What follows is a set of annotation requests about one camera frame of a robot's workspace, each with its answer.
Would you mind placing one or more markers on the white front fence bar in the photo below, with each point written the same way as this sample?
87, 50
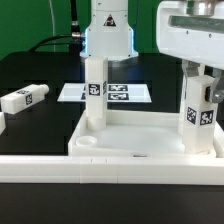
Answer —
112, 170

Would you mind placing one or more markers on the white right fence bar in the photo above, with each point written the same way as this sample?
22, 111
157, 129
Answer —
219, 141

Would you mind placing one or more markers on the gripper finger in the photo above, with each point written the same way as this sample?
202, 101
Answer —
215, 93

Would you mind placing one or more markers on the white fence bar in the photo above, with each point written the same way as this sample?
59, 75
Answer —
112, 170
219, 141

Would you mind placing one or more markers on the white desk tabletop tray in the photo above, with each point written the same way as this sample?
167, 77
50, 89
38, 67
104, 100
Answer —
132, 134

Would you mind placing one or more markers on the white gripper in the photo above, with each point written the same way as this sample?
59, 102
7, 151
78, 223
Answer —
194, 38

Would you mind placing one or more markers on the white marker base plate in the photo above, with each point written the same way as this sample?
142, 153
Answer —
129, 93

